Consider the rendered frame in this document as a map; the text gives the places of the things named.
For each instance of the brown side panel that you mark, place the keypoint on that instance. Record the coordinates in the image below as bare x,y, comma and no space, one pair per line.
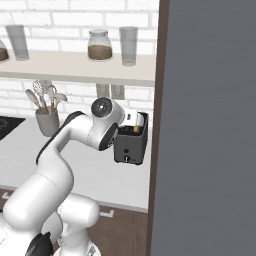
156,100

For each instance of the brown drawer front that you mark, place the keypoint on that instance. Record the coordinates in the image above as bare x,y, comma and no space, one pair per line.
123,233

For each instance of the grey utensil pot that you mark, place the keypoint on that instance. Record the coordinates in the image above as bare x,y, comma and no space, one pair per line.
47,123

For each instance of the empty tall glass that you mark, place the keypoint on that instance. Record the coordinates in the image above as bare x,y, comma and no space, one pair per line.
17,42
128,46

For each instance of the toaster lever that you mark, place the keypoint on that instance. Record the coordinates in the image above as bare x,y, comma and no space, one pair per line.
126,159

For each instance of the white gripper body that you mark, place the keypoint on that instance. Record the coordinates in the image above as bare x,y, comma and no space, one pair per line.
139,120

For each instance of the grey fridge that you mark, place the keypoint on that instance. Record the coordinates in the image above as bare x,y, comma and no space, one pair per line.
206,133

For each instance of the beige wall shelf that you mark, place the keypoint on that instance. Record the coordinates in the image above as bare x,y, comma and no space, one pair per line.
76,68

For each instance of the wall power outlet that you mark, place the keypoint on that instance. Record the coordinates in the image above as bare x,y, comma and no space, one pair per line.
102,91
118,92

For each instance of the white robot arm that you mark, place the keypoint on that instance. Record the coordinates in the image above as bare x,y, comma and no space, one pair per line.
50,186

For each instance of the toasted bread slice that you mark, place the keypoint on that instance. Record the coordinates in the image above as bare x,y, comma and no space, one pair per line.
136,129

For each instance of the black hob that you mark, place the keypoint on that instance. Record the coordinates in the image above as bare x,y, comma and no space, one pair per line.
9,126

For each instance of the pale spatula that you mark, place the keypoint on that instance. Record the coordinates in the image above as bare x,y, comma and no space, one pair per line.
59,98

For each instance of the glass jar with brown contents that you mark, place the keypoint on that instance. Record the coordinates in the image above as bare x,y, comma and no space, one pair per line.
99,46
3,53

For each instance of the dark grey toaster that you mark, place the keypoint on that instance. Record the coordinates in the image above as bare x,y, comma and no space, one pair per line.
131,146

